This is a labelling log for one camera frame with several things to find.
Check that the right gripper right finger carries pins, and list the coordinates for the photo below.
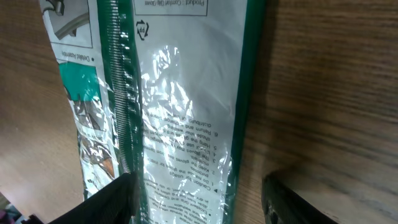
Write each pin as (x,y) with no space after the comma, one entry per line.
(281,205)

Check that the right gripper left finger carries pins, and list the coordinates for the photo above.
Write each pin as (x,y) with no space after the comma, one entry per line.
(114,203)

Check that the green wipes packet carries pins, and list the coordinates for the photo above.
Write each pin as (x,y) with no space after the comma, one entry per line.
(160,88)

